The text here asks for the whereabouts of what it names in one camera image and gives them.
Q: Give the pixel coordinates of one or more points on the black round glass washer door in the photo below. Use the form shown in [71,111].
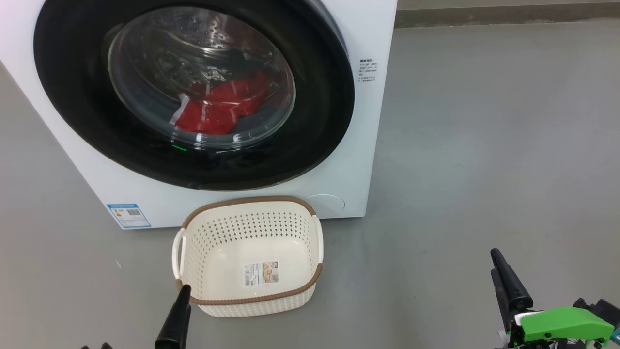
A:
[310,97]

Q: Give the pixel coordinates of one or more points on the red clothing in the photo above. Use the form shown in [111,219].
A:
[218,109]

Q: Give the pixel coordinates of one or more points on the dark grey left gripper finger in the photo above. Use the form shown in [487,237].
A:
[174,325]

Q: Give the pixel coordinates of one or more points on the white front-load washing machine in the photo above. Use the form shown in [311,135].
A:
[339,160]

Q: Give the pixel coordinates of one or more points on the blue energy label sticker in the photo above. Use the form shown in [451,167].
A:
[128,215]

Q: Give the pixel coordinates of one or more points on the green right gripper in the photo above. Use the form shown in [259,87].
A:
[566,325]

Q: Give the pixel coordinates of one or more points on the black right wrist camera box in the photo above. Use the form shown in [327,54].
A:
[605,310]

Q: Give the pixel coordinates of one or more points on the cream laundry basket brown rim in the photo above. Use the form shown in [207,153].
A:
[256,300]

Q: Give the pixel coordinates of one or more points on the printed product label sticker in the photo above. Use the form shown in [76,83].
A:
[261,274]

